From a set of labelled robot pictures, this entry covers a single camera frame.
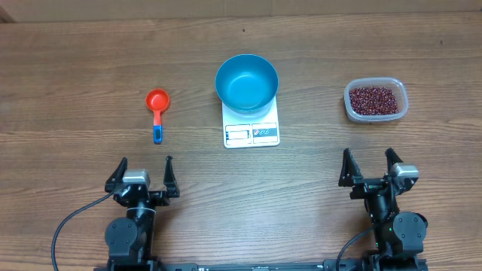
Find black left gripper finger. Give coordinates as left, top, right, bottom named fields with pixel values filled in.
left=105, top=157, right=128, bottom=193
left=163, top=156, right=180, bottom=198

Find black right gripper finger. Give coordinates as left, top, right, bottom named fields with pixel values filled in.
left=338, top=148, right=364, bottom=187
left=385, top=148, right=403, bottom=174

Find red measuring scoop blue handle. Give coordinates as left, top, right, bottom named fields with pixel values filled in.
left=145, top=88, right=171, bottom=145

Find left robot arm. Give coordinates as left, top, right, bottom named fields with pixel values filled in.
left=105, top=156, right=180, bottom=270

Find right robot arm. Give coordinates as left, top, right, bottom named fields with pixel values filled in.
left=334, top=148, right=429, bottom=270

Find white digital kitchen scale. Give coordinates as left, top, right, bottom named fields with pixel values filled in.
left=222, top=98, right=280, bottom=149

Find teal plastic bowl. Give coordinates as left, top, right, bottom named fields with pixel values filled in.
left=215, top=54, right=279, bottom=114

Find red adzuki beans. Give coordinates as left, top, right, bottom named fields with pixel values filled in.
left=349, top=87, right=398, bottom=115

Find clear plastic food container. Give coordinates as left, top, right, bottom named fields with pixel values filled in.
left=343, top=78, right=409, bottom=123

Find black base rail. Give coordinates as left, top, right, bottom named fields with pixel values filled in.
left=94, top=259, right=429, bottom=271

